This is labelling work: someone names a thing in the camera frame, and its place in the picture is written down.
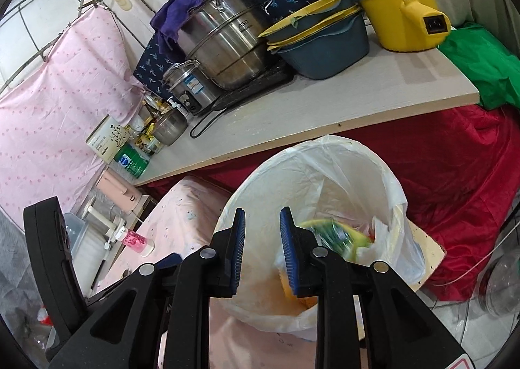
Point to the white bottle pink label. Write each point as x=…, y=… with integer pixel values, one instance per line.
x=136, y=243

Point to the yellow green snack packet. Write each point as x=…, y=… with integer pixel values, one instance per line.
x=337, y=237

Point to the green tin can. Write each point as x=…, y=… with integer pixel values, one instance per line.
x=132, y=162

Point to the small steel lidded pot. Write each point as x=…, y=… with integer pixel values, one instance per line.
x=170, y=129

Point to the white carton plant print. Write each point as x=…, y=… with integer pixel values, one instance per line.
x=105, y=139

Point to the green plastic bag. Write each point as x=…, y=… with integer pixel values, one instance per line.
x=487, y=64

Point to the pink dotted curtain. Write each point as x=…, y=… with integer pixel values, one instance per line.
x=53, y=109

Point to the yellow electric pot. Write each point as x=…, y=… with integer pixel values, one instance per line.
x=400, y=15

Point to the clear plastic container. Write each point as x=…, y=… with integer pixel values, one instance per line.
x=83, y=255

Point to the black induction cooktop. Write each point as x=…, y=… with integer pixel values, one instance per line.
x=260, y=82

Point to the large steel steamer pot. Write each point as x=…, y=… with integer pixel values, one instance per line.
x=223, y=36

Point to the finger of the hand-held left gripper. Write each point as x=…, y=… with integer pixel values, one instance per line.
x=168, y=262

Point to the white rack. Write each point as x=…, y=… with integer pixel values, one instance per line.
x=101, y=223

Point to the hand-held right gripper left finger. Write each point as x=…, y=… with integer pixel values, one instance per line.
x=237, y=251

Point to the blue basin yellow rim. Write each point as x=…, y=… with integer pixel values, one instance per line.
x=321, y=11
x=329, y=56

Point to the white bin liner bag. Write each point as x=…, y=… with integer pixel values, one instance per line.
x=345, y=182

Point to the white trash bin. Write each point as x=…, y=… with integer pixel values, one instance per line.
x=227, y=206

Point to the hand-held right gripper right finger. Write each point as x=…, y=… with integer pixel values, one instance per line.
x=289, y=255

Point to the clear plastic bottle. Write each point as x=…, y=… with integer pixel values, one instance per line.
x=501, y=283

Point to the pink printed bedsheet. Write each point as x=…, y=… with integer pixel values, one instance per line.
x=178, y=210

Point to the pink electric kettle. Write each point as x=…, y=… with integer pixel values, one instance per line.
x=118, y=190

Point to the wooden stool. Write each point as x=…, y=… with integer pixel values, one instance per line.
x=426, y=249

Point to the steel rice cooker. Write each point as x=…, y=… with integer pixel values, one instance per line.
x=191, y=89

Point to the purple cloth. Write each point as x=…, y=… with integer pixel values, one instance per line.
x=183, y=7

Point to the red tablecloth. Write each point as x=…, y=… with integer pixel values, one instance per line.
x=447, y=170

